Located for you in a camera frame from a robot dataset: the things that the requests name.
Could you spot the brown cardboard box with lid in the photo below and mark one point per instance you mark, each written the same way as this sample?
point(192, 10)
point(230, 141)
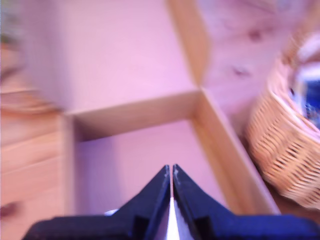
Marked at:
point(130, 75)

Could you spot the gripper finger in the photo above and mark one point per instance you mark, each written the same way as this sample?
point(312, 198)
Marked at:
point(152, 200)
point(192, 200)

